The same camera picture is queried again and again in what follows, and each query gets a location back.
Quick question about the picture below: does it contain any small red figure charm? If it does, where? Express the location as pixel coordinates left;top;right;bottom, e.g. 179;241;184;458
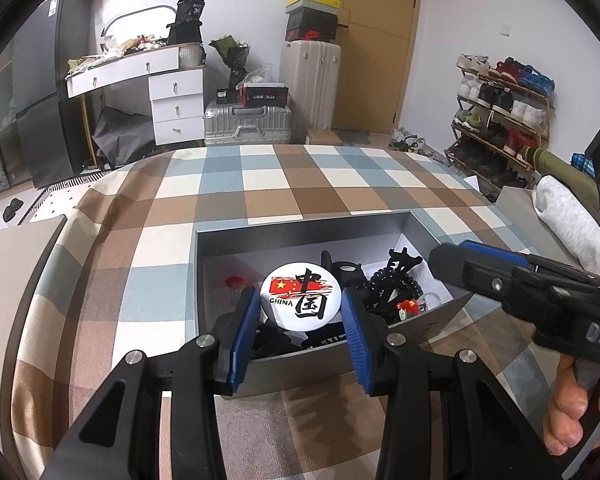
396;299;422;321

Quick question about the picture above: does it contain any round China badge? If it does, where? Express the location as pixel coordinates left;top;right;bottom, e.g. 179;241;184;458
260;262;341;333

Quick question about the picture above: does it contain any right hand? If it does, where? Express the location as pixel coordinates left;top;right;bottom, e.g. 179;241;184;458
543;354;600;456

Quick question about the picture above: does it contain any red white charm in box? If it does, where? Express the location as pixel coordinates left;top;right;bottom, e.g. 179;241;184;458
225;275;252;296

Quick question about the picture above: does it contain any black hair claw clip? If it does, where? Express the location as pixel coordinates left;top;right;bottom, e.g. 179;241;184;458
321;250;367;288

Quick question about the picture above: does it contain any grey cardboard box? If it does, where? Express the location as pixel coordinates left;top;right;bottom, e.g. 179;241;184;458
195;211;470;396

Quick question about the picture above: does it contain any white pillow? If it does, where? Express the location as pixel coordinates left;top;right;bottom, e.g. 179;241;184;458
532;176;600;275

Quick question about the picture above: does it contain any black character ornament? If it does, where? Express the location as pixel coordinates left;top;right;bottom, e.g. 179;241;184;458
386;247;422;280

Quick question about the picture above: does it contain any green rolled mat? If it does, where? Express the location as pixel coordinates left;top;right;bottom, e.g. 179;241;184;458
524;148;600;224

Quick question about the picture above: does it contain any plaid bed sheet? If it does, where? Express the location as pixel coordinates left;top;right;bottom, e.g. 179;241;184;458
10;145;532;479

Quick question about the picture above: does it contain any shoe rack with shoes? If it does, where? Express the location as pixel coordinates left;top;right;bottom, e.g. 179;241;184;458
444;54;555;200

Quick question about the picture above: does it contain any small cardboard box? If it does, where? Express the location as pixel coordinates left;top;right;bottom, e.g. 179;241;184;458
306;129;342;146

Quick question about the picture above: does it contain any silver aluminium suitcase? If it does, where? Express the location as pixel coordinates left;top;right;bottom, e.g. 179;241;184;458
204;102;291;146

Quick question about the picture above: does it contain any black box on suitcase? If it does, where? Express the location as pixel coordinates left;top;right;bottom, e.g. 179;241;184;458
239;82;288;107

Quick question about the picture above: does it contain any white desk with drawers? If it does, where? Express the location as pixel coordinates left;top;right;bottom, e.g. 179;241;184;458
67;44;206;145

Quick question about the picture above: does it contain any white upright suitcase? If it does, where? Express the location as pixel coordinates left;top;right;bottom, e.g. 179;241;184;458
279;40;341;139

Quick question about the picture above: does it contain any flower bouquet dark wrap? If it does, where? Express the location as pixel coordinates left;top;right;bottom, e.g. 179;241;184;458
209;35;250;86

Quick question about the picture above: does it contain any wooden door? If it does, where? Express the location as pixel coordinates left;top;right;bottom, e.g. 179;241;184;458
332;0;419;133

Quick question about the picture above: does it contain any glass door cabinet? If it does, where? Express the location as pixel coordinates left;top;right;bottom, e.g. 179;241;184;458
0;41;30;193

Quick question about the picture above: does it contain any black bag on desk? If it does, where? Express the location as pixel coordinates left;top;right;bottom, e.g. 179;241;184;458
166;0;204;46

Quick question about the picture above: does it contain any black red shoe box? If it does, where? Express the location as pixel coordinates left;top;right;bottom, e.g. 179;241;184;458
285;6;339;42

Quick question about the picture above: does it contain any yellow lid shoe box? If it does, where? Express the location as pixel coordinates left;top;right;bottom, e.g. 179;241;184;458
285;0;340;14

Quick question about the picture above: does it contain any black refrigerator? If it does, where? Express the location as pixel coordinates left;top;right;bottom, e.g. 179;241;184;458
12;0;91;188

